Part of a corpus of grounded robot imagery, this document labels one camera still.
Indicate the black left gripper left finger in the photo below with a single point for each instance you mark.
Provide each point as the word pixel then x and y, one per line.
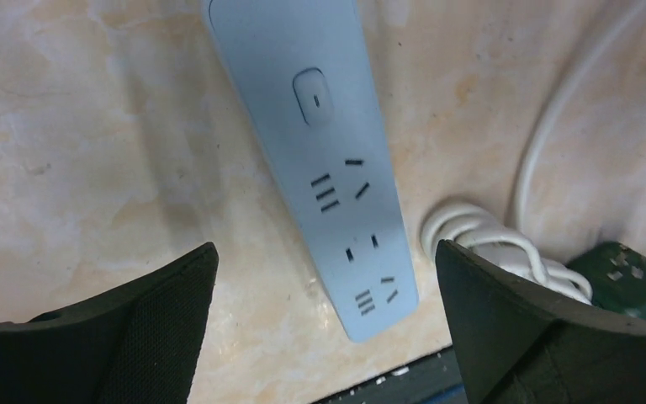
pixel 136 343

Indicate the dark green cube socket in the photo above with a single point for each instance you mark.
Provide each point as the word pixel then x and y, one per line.
pixel 617 275

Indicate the light blue power strip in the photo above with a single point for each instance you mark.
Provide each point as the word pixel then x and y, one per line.
pixel 302 72

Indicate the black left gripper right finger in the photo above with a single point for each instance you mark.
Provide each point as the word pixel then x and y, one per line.
pixel 518 342

